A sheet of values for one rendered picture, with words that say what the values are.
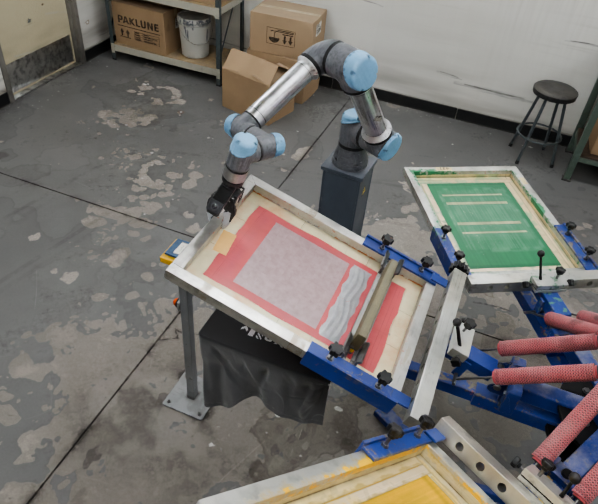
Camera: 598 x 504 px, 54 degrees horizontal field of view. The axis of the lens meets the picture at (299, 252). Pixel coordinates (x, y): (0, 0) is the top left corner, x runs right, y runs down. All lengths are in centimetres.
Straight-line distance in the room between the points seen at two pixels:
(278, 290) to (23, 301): 208
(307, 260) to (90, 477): 146
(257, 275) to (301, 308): 18
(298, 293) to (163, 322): 159
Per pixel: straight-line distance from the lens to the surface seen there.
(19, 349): 342
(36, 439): 306
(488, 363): 198
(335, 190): 246
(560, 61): 547
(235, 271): 188
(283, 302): 186
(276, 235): 204
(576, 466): 192
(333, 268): 203
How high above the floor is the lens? 249
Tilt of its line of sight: 41 degrees down
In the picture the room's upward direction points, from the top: 6 degrees clockwise
